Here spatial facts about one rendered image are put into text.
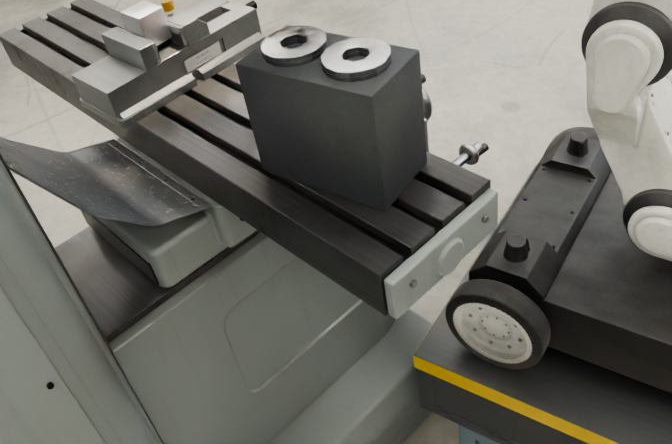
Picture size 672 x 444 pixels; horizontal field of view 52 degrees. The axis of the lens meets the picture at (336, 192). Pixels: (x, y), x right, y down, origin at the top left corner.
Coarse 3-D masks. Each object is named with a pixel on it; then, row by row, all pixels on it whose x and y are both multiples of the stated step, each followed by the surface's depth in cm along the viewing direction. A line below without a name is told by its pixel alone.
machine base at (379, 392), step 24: (408, 312) 177; (384, 336) 172; (408, 336) 171; (360, 360) 168; (384, 360) 167; (408, 360) 166; (336, 384) 164; (360, 384) 163; (384, 384) 162; (408, 384) 164; (312, 408) 159; (336, 408) 159; (360, 408) 158; (384, 408) 160; (408, 408) 164; (288, 432) 156; (312, 432) 155; (336, 432) 154; (360, 432) 156; (384, 432) 160; (408, 432) 169
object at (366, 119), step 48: (288, 48) 91; (336, 48) 90; (384, 48) 88; (288, 96) 91; (336, 96) 85; (384, 96) 84; (288, 144) 97; (336, 144) 91; (384, 144) 88; (336, 192) 98; (384, 192) 92
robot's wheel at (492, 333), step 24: (480, 288) 129; (504, 288) 127; (456, 312) 134; (480, 312) 133; (504, 312) 126; (528, 312) 125; (456, 336) 139; (480, 336) 137; (504, 336) 133; (528, 336) 126; (504, 360) 135; (528, 360) 131
